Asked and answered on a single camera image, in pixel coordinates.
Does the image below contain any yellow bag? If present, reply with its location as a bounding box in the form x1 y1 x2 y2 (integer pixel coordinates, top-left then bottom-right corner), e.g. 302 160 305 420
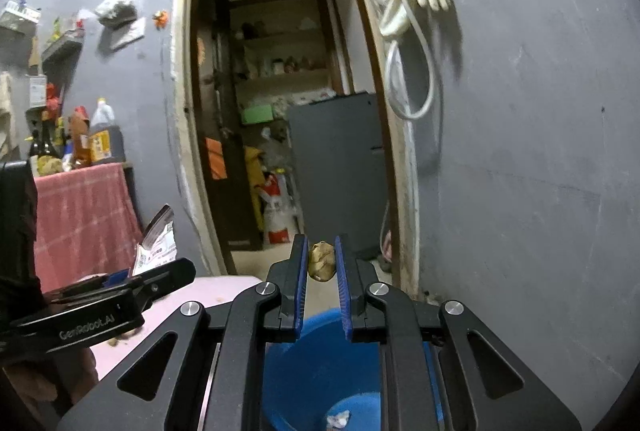
243 146 266 233

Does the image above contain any red brown packet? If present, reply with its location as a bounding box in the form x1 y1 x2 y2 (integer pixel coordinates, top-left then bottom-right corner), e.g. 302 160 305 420
67 106 91 170

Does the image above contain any wooden door frame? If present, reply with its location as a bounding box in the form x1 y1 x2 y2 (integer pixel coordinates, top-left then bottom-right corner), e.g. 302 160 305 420
169 0 422 294

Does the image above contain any white hose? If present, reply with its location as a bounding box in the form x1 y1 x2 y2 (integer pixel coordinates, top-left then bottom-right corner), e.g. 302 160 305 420
386 0 437 122

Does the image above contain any white red snack packet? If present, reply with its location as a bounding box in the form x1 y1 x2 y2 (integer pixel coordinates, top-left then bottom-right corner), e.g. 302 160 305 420
131 205 179 277

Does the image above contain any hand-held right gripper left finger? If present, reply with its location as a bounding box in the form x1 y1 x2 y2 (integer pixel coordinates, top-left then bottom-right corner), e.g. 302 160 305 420
57 234 307 431

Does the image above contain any grey wall shelf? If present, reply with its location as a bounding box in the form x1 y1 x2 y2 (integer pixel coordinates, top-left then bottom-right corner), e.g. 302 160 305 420
42 33 84 68

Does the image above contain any white square board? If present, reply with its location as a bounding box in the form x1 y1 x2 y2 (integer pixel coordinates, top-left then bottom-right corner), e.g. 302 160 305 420
107 16 147 52

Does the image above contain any wooden shelf unit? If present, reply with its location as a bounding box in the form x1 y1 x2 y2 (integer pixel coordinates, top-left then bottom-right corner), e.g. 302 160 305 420
227 0 347 112

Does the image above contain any blue plastic bucket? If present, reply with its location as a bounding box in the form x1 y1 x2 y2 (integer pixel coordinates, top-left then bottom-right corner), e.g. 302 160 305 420
262 309 445 431

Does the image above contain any dark wooden door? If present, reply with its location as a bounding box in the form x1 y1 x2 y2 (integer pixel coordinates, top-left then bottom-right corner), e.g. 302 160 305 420
192 0 264 253

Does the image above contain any orange packet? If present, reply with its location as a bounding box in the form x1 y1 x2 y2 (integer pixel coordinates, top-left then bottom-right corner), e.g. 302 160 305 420
205 137 229 182

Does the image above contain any white wall shelf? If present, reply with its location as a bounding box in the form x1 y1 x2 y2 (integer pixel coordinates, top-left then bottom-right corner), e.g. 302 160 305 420
0 5 42 32

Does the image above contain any green box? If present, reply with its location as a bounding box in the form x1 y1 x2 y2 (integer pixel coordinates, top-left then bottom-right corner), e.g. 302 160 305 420
242 104 275 126

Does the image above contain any grey cabinet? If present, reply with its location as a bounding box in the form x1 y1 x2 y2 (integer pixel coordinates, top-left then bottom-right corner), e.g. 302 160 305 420
286 92 392 260

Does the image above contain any yellowish paper ball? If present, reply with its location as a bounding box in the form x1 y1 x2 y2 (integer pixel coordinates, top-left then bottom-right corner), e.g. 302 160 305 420
307 241 336 283

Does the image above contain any white red sack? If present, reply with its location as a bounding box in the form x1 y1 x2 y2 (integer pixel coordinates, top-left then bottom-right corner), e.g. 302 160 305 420
262 171 302 245

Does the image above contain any large cooking oil bottle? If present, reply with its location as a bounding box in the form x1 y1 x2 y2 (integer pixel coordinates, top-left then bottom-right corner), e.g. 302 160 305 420
88 98 126 164

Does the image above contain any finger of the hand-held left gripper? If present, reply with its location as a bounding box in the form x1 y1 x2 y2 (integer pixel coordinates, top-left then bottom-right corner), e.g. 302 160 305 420
127 258 197 312
42 271 133 305

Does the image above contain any dark glass bottle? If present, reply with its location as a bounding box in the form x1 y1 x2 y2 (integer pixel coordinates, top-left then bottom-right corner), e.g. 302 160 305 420
27 120 57 176

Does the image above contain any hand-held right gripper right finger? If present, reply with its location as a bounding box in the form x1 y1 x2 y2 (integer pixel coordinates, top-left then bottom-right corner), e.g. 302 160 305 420
335 234 582 431

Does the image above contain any red checkered cloth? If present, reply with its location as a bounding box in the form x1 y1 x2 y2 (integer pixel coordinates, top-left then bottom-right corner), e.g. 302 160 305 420
32 162 144 294

